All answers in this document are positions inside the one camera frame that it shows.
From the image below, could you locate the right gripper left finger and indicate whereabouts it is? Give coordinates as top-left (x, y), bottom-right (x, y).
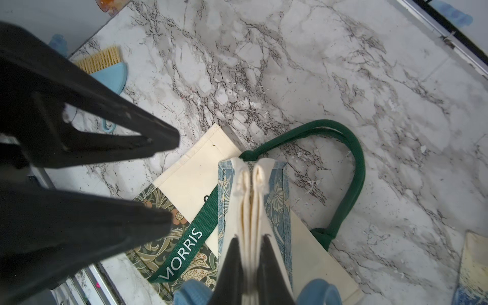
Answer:
top-left (208, 237), bottom-right (244, 305)

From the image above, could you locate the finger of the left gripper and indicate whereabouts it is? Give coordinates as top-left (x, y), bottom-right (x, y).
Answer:
top-left (1, 181), bottom-right (172, 304)
top-left (1, 23), bottom-right (180, 169)

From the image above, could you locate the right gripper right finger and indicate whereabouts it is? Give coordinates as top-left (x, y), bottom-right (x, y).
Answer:
top-left (257, 235), bottom-right (295, 305)

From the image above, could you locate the cream bag blue floral pattern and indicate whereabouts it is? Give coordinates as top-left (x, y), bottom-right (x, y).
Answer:
top-left (173, 157), bottom-right (344, 305)

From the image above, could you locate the cream bag green handles floral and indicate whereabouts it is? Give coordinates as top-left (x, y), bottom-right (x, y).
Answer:
top-left (127, 119), bottom-right (365, 304)

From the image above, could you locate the cream bag starry night print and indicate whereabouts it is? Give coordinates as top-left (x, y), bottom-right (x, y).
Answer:
top-left (452, 231), bottom-right (488, 305)

